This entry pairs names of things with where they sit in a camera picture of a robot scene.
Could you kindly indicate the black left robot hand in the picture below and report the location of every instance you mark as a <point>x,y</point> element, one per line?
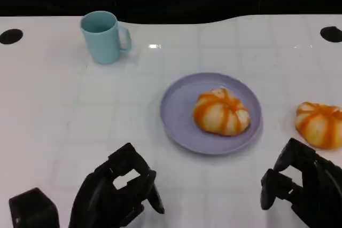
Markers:
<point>107,198</point>

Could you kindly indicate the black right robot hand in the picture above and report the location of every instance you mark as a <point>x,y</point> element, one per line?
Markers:
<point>320,188</point>

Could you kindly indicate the orange and white bread roll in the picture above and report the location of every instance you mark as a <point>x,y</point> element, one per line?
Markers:
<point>221,113</point>
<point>320,126</point>

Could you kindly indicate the lilac plate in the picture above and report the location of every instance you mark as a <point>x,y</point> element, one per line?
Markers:
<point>179,110</point>

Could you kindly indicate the pale green mug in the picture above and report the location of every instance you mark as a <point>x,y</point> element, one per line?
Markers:
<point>102,43</point>

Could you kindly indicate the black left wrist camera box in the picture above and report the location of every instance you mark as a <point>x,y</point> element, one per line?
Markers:
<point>33,209</point>

